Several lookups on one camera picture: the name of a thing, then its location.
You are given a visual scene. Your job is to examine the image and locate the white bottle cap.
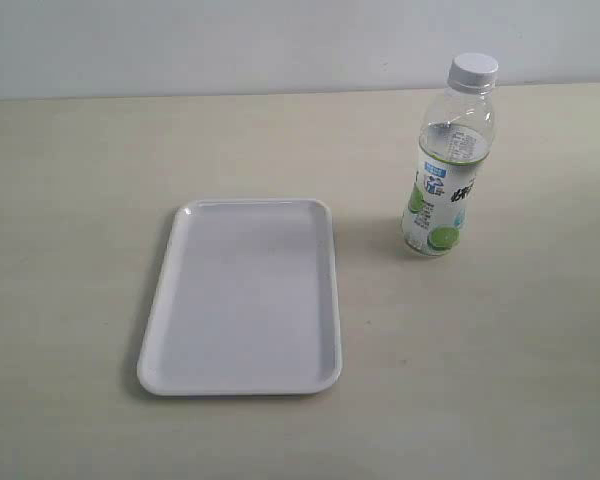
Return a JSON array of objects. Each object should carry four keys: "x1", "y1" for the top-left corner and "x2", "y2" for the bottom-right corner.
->
[{"x1": 447, "y1": 52, "x2": 499, "y2": 92}]

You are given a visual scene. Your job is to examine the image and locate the white rectangular plastic tray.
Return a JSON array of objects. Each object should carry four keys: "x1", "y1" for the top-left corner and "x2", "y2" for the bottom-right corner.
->
[{"x1": 136, "y1": 198, "x2": 343, "y2": 397}]

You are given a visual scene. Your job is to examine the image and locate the clear plastic drink bottle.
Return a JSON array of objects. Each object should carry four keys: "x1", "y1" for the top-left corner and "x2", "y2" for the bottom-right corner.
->
[{"x1": 401, "y1": 74, "x2": 495, "y2": 256}]

